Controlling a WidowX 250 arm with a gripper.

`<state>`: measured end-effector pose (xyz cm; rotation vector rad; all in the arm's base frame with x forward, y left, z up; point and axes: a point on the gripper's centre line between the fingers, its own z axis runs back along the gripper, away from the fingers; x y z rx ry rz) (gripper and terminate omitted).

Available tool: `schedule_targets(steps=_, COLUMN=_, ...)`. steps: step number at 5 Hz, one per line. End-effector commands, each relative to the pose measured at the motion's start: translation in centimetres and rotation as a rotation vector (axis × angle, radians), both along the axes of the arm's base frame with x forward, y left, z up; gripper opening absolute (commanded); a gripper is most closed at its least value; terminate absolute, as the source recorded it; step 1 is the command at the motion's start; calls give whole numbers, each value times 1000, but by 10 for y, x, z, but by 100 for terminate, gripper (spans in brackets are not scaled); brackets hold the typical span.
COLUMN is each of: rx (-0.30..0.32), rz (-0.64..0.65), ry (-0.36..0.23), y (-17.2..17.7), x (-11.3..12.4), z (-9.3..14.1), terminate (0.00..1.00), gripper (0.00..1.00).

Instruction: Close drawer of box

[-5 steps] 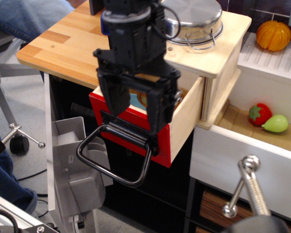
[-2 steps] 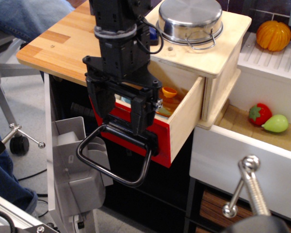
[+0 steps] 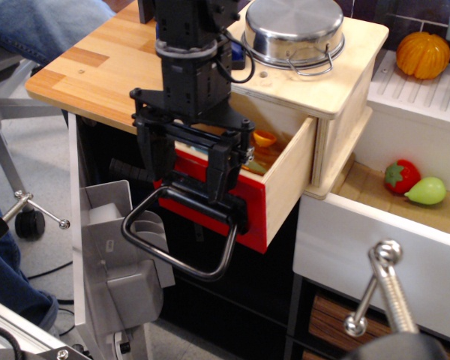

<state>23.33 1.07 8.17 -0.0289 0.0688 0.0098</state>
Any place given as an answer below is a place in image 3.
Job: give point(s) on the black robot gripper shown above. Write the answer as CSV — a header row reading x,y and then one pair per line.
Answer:
x,y
193,107

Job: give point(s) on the black metal drawer handle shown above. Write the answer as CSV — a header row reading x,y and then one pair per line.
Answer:
x,y
159,225

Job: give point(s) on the red-fronted wooden drawer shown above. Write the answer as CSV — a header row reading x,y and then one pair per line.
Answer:
x,y
270,198

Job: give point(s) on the light wooden box housing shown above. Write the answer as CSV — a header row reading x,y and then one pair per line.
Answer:
x,y
277,100

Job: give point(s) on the orange glass pot lid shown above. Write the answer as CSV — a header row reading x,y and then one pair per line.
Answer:
x,y
267,149

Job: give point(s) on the blue bar clamp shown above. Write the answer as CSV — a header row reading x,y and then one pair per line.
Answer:
x,y
172,47

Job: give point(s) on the stainless steel pot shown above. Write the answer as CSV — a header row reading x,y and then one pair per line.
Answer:
x,y
295,35

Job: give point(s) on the black caster wheel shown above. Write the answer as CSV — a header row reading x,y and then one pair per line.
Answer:
x,y
30,224

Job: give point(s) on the red toy strawberry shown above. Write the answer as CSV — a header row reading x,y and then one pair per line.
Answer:
x,y
401,176

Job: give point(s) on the silver metal clamp screw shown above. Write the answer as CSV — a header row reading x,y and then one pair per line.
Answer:
x,y
383,257

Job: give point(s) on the white sink basin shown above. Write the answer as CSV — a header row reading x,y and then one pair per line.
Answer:
x,y
410,120

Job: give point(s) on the person's blue jeans leg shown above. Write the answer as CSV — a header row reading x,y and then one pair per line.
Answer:
x,y
18,295

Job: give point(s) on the green toy pear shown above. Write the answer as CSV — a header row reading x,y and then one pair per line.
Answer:
x,y
428,191

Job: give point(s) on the orange toy pumpkin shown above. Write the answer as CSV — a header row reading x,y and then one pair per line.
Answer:
x,y
423,55

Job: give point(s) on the grey plastic bracket holder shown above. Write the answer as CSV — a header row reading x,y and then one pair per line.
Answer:
x,y
118,288

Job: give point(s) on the silver clamp handle left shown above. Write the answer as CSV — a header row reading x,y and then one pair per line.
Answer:
x,y
25,203

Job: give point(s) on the grey metal chair frame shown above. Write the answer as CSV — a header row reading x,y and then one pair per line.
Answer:
x,y
32,135

